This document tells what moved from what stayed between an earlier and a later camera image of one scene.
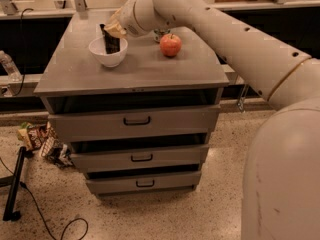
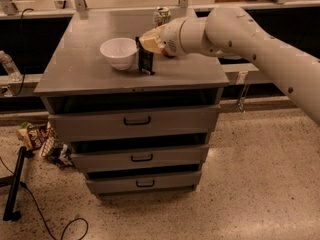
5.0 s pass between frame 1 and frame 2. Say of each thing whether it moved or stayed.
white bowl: moved
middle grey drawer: stayed
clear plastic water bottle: stayed
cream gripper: moved
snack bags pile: stayed
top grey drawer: stayed
